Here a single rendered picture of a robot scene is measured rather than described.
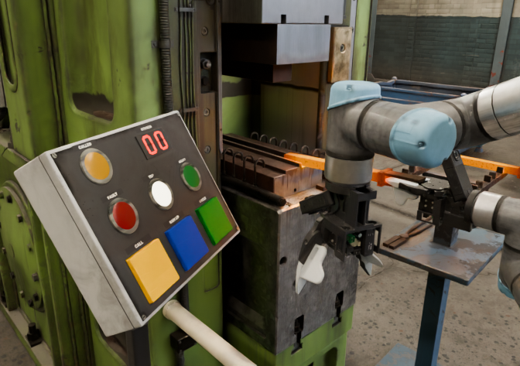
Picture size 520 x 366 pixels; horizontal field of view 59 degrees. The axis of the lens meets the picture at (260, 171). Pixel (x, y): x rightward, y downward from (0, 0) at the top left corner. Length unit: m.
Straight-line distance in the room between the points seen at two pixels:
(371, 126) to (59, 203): 0.45
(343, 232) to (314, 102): 0.87
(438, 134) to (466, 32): 8.87
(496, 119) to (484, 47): 8.62
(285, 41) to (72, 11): 0.61
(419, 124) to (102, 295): 0.50
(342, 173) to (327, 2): 0.66
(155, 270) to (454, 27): 9.07
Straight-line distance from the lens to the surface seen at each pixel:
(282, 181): 1.23
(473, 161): 1.71
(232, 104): 1.69
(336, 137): 0.69
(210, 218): 0.87
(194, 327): 1.23
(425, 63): 9.84
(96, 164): 0.73
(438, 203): 1.04
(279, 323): 1.35
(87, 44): 1.41
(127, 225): 0.73
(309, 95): 1.55
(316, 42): 1.25
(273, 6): 1.13
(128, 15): 1.07
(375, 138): 0.64
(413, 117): 0.61
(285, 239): 1.22
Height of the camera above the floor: 1.38
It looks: 18 degrees down
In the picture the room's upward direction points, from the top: 1 degrees clockwise
